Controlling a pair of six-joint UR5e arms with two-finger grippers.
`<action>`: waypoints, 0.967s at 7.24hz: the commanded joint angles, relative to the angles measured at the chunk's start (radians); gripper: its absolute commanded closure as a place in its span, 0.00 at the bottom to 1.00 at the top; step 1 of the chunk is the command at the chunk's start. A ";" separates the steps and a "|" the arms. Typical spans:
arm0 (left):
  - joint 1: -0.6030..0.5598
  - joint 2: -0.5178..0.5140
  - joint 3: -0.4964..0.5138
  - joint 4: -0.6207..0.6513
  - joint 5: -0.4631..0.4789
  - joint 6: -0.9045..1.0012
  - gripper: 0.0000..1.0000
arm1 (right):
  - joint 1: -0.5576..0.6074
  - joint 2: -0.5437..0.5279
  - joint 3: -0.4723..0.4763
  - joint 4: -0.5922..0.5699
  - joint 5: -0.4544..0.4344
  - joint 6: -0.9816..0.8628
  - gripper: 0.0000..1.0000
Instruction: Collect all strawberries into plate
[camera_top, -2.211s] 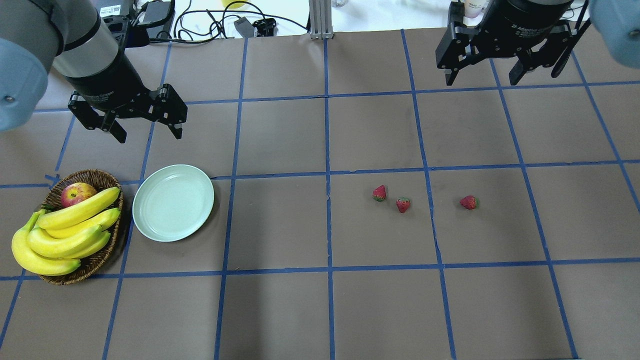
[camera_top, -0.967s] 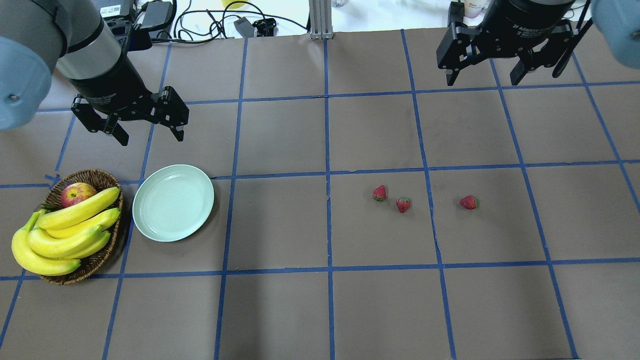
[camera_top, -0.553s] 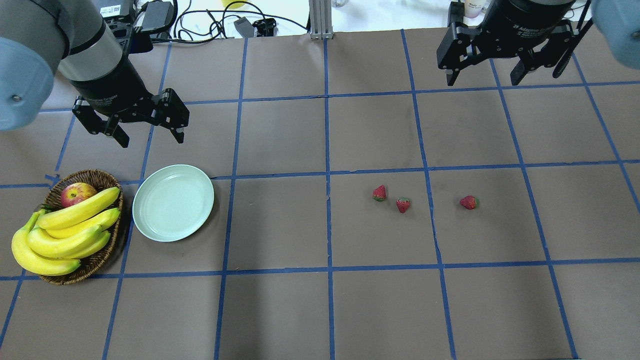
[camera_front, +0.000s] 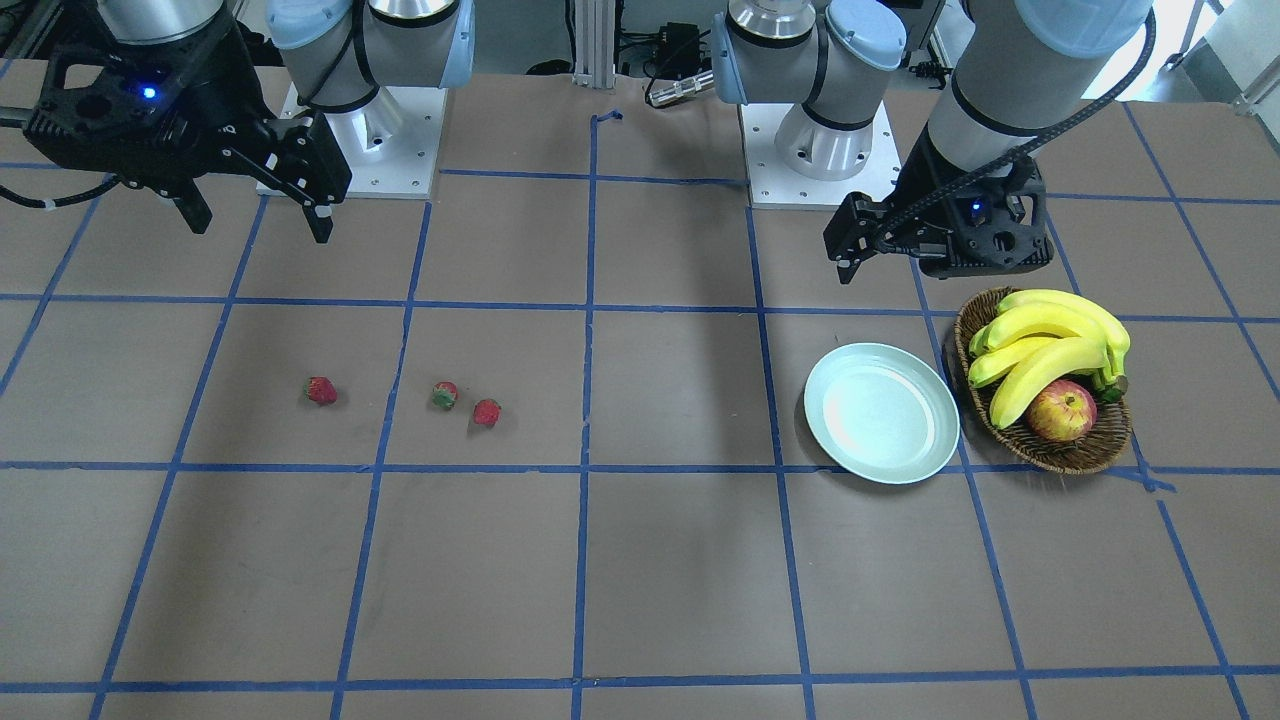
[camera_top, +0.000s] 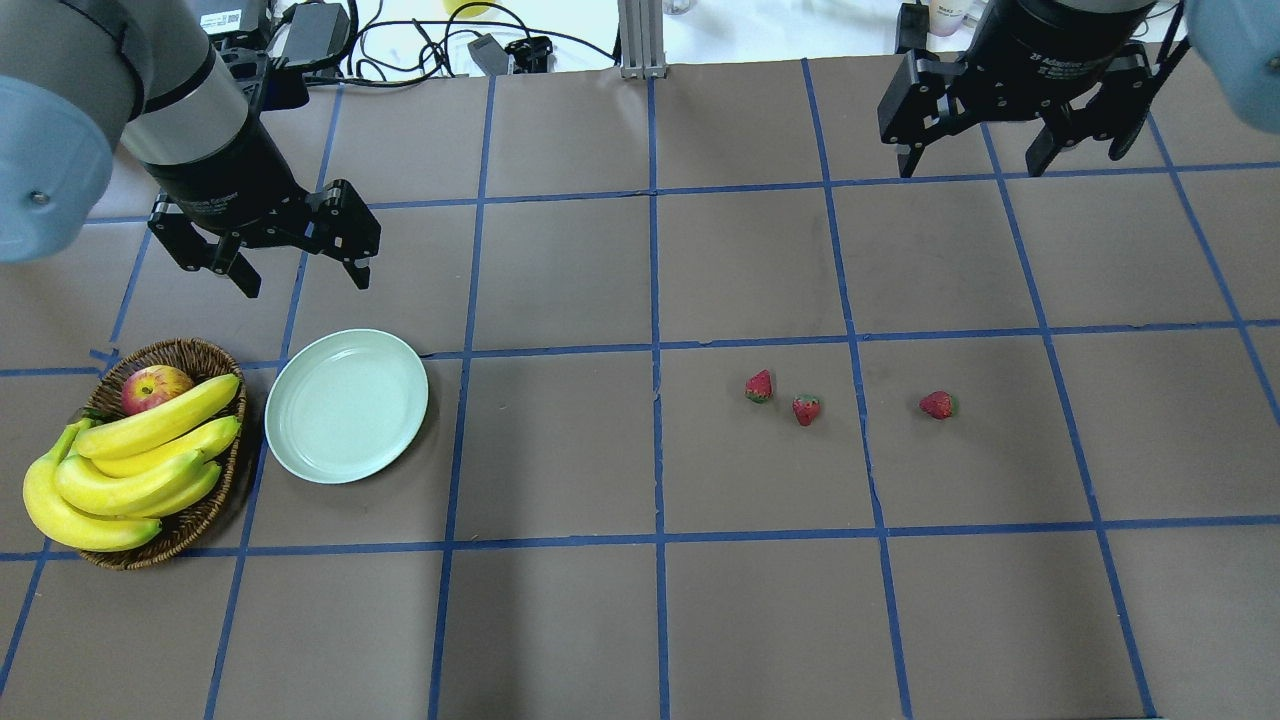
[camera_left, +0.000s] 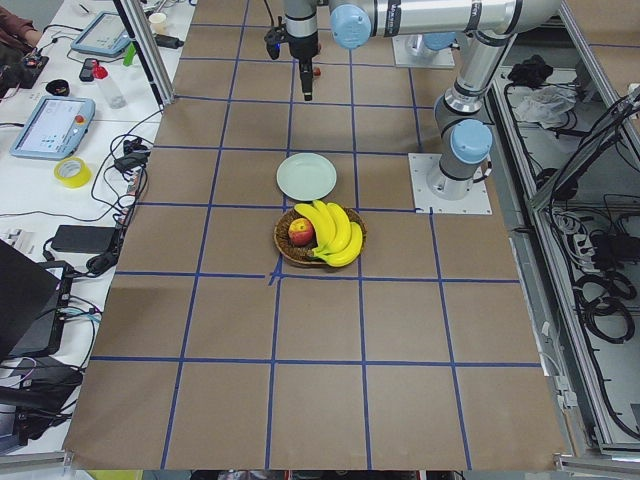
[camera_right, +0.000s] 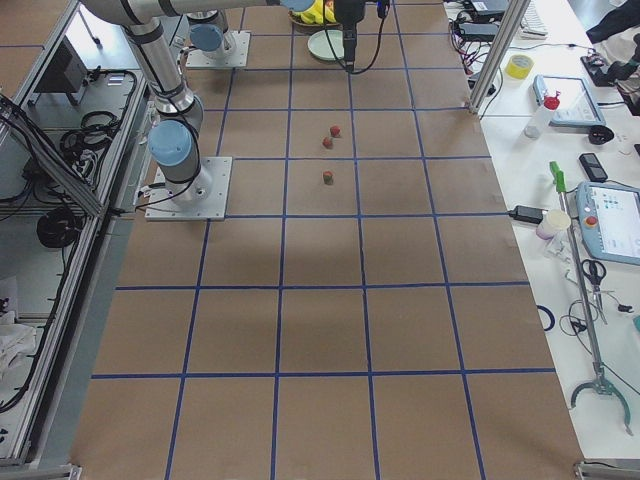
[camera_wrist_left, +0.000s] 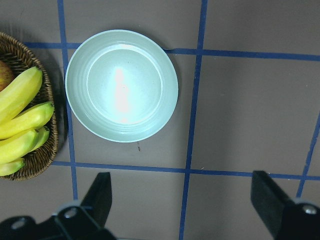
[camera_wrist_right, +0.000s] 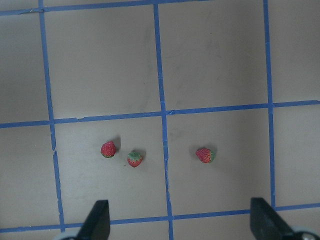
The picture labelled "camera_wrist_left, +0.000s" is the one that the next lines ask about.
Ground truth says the red yellow apple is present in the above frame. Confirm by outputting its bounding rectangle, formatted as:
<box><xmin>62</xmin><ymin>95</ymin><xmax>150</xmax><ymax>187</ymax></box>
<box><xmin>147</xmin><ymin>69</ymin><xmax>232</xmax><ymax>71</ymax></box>
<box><xmin>0</xmin><ymin>60</ymin><xmax>15</xmax><ymax>91</ymax></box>

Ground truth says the pale green round plate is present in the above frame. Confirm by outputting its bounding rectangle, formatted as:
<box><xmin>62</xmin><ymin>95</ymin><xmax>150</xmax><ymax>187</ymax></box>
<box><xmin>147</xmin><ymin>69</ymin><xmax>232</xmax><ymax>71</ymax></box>
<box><xmin>65</xmin><ymin>29</ymin><xmax>179</xmax><ymax>143</ymax></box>

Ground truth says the brown wicker basket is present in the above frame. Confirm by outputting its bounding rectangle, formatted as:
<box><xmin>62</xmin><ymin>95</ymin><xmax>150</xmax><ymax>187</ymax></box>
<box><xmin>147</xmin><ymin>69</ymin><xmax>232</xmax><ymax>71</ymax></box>
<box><xmin>0</xmin><ymin>32</ymin><xmax>59</xmax><ymax>181</ymax></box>

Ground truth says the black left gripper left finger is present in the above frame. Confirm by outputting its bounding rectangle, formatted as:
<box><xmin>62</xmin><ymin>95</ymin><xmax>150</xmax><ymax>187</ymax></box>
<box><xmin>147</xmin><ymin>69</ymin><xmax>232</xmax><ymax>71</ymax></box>
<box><xmin>80</xmin><ymin>172</ymin><xmax>112</xmax><ymax>228</ymax></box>

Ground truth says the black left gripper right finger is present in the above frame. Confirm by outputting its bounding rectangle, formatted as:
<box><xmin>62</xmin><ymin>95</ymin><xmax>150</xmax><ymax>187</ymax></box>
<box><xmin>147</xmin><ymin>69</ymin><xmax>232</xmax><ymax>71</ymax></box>
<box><xmin>250</xmin><ymin>170</ymin><xmax>296</xmax><ymax>240</ymax></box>

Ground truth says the yellow banana bunch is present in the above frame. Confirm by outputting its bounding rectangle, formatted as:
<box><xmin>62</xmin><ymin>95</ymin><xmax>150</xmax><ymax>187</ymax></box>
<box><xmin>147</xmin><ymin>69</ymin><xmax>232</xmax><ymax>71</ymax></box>
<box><xmin>0</xmin><ymin>67</ymin><xmax>48</xmax><ymax>176</ymax></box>

